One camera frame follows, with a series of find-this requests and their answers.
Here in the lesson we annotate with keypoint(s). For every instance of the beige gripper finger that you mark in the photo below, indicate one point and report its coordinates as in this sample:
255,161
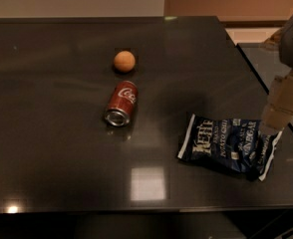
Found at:
279,109

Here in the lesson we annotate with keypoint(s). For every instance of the red coke can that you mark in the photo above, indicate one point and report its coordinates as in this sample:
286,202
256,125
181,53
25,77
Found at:
122,103

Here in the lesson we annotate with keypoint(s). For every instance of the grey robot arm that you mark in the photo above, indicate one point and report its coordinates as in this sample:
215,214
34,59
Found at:
286,44

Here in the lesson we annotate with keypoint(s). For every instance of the grey side table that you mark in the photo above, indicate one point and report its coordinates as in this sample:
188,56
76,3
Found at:
265,64

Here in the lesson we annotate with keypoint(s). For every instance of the blue kettle chips bag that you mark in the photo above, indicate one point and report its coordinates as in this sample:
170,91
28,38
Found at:
236,144

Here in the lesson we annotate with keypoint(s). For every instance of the orange fruit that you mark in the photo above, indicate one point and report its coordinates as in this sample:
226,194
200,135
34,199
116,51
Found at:
124,61

